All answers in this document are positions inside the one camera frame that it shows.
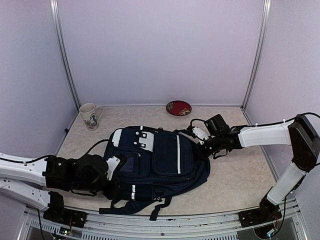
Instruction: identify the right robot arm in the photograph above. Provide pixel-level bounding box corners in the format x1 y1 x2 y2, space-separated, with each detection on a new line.
189 112 320 228

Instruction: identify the red floral plate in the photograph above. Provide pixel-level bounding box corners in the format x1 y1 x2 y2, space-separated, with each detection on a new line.
165 100 192 117

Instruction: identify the navy blue backpack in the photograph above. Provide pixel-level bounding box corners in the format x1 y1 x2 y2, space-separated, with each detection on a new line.
99 126 211 221

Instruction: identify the white ceramic mug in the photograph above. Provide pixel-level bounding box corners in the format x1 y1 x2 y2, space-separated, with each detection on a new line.
79 103 104 131

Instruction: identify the aluminium corner post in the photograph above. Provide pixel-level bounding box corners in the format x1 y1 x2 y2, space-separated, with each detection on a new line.
241 0 272 112
49 0 81 111

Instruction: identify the right aluminium corner post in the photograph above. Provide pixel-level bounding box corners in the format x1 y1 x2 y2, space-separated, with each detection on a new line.
241 0 272 112

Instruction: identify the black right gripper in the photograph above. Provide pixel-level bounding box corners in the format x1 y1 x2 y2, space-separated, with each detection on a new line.
191 134 224 161

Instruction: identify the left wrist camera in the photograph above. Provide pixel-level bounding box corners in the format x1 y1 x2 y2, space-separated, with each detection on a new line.
106 154 128 181

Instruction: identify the left aluminium corner post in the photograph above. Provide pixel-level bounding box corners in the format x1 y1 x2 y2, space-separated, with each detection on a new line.
49 0 81 111

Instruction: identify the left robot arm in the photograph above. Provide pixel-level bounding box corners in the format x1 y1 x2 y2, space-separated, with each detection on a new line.
0 154 118 223

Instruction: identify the metal front rail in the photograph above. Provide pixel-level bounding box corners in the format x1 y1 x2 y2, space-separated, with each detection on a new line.
23 197 310 240

